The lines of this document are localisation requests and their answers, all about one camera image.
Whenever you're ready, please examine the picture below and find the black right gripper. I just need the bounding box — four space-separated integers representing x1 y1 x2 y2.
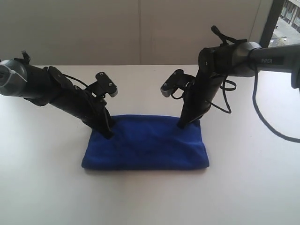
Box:
178 72 224 129

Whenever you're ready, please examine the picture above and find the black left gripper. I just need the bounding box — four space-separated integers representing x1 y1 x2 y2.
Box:
50 89 115 139

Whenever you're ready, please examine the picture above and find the blue microfibre towel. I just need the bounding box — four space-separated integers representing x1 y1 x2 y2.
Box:
81 114 210 171

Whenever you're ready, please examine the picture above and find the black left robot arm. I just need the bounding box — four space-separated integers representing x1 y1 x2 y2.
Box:
0 51 118 139

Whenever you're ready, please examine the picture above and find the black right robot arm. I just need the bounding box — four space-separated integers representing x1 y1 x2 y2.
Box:
178 25 300 128

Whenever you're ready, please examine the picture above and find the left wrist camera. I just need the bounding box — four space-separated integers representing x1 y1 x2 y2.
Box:
86 72 118 98

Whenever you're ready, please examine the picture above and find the black left camera cable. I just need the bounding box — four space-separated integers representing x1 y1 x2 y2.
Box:
63 74 89 87

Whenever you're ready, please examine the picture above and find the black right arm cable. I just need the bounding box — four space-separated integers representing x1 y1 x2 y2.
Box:
252 70 300 143

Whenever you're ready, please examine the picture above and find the dark window frame post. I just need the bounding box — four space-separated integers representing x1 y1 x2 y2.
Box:
259 0 285 48

